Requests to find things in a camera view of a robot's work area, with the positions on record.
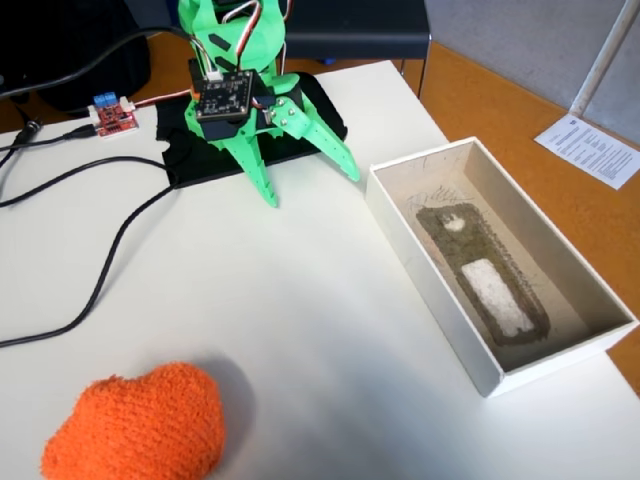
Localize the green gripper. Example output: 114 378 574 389
191 9 360 209

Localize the orange fuzzy sock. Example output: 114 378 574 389
42 362 226 480

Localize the dark chair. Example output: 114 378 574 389
282 0 431 99

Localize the red circuit board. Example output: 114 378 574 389
87 91 141 139

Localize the white cardboard box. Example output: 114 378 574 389
367 137 640 400

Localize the black bag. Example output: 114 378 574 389
0 0 152 119

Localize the printed paper sheet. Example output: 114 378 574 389
533 112 640 191

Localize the white metal pole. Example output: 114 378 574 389
569 0 640 119

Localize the black camera circuit board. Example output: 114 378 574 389
192 69 259 142

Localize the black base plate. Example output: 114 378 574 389
154 72 349 190

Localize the red white wire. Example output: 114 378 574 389
132 91 194 109

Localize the thick black cable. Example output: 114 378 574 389
0 27 189 349

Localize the black usb cable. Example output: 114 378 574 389
0 124 96 154

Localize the black barrel plug cable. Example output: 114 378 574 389
0 117 44 169

